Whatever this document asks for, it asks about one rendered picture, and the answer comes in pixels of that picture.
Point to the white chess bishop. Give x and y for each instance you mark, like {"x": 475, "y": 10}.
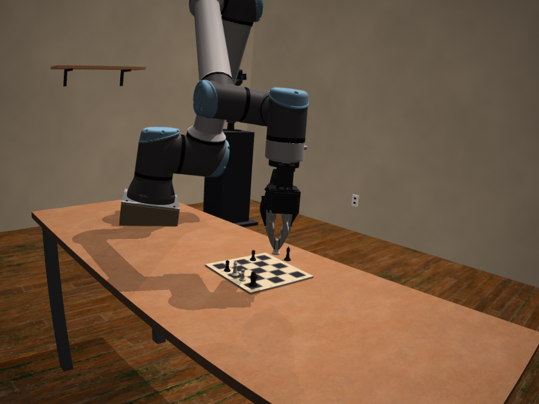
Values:
{"x": 234, "y": 273}

